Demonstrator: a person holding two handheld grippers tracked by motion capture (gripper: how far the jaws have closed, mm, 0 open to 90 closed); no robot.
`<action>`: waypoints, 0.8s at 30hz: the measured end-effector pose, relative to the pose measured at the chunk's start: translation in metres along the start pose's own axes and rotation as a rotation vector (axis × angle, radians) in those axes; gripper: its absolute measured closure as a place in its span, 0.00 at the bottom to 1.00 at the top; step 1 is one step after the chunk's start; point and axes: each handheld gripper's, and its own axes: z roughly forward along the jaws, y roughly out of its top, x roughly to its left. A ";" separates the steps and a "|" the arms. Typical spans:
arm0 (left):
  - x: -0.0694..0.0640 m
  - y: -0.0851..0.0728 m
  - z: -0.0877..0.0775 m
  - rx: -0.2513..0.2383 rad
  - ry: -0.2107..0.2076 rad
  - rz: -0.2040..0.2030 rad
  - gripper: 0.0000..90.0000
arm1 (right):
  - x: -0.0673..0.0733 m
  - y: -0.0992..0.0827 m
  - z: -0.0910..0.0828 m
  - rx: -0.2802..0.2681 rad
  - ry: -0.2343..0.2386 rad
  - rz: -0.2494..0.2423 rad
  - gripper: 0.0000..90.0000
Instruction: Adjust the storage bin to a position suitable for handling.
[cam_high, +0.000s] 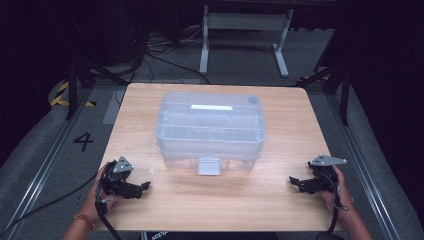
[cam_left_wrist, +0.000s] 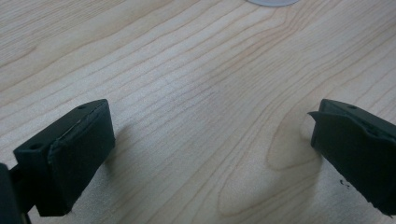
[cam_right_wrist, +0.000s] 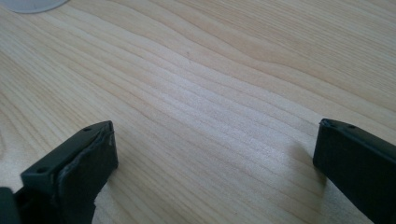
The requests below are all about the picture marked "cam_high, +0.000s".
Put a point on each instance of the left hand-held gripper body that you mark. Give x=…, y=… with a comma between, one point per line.
x=115, y=185

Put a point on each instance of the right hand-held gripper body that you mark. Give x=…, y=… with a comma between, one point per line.
x=322, y=173

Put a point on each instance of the clear plastic storage box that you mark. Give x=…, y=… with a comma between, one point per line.
x=210, y=130

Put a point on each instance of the person's right hand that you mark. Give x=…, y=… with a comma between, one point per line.
x=341, y=196

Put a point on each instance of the person's left hand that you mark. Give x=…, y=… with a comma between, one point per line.
x=93, y=206

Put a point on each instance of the black tripod stand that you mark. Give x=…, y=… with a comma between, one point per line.
x=72, y=86
x=345, y=90

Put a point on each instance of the grey metal stand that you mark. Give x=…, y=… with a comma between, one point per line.
x=245, y=21

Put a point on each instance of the metal floor rail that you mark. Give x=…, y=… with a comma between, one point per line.
x=363, y=166
x=50, y=156

